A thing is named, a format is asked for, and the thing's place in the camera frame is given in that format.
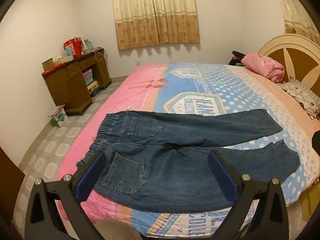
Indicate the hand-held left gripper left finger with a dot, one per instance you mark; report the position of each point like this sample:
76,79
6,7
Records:
90,177

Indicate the brown wooden desk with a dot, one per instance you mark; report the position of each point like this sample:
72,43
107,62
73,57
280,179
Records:
67,87

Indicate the dark clothes pile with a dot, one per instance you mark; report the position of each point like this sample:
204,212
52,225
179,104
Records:
236,57

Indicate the teal paper bag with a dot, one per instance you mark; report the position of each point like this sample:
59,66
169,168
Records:
89,44

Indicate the beige patterned curtain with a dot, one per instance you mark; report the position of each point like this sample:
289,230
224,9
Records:
155,12
297,12

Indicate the blue denim jeans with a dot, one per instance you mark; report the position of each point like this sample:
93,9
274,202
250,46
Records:
162,170

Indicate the white paper bag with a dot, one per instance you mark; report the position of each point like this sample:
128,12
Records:
82,42

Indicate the grey patterned pillow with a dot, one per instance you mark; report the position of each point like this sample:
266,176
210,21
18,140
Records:
302,97

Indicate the bed with pink-blue bedspread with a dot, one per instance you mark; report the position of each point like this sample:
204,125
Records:
200,100

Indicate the open cardboard box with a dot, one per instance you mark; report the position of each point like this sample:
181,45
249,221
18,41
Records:
56,62

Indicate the stack of books in desk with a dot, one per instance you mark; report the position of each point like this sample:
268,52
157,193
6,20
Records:
89,80

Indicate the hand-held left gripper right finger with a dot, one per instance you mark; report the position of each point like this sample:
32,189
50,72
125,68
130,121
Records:
223,177

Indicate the brown wooden door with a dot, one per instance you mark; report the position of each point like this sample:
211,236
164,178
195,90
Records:
8,180

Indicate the peach bed sheet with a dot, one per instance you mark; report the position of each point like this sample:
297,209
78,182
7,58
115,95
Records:
275,97

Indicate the green white carton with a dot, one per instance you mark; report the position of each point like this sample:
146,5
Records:
60,117

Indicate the cream wooden headboard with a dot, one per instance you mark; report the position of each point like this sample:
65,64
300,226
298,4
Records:
295,52

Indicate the person's beige trouser leg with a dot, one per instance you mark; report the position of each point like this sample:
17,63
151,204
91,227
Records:
117,231

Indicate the folded pink quilt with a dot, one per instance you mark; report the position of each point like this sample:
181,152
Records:
265,66

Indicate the red gift bag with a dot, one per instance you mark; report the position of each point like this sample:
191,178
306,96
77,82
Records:
72,47

